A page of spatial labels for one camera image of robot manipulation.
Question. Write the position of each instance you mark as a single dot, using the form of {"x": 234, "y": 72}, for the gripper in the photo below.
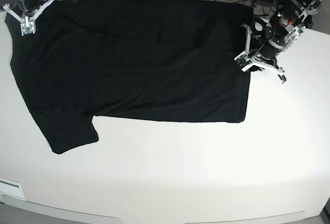
{"x": 33, "y": 7}
{"x": 265, "y": 53}

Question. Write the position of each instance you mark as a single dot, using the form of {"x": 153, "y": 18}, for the black T-shirt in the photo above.
{"x": 159, "y": 60}

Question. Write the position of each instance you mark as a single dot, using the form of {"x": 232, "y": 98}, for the white label plate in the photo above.
{"x": 11, "y": 189}

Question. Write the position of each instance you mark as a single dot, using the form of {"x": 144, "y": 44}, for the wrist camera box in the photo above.
{"x": 243, "y": 61}
{"x": 27, "y": 27}

